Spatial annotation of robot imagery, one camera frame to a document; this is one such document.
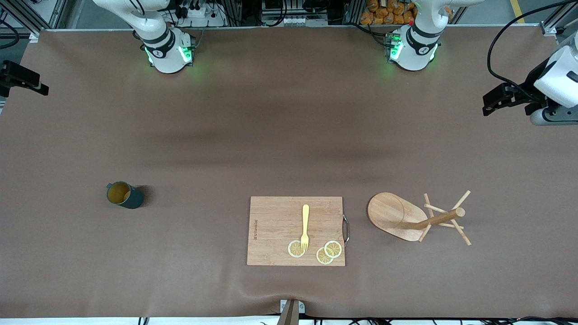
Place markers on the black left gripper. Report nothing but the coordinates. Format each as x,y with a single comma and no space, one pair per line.
533,85

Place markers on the teal cup yellow inside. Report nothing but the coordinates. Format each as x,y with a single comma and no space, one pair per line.
118,194

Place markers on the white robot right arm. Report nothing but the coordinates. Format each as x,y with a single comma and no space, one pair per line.
169,63

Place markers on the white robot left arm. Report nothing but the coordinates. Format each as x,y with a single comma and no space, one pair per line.
413,61

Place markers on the wooden mug tree rack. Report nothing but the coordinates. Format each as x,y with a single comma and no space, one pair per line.
388,216

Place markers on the grey electronics rack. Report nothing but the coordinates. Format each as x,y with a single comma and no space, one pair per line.
293,20

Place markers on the orange bread rolls pile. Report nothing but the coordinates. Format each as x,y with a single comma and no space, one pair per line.
375,17

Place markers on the white power strip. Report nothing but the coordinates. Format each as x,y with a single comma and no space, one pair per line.
210,20

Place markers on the lemon slice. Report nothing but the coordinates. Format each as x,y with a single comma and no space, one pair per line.
293,251
322,258
334,249

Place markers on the yellow plastic fork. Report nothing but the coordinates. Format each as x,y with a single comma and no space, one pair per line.
305,221

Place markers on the brown table cover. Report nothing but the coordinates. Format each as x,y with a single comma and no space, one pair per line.
180,271

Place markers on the aluminium frame strut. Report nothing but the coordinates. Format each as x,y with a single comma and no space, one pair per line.
547,28
34,37

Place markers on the aluminium camera mount post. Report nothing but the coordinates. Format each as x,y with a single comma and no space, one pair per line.
289,316

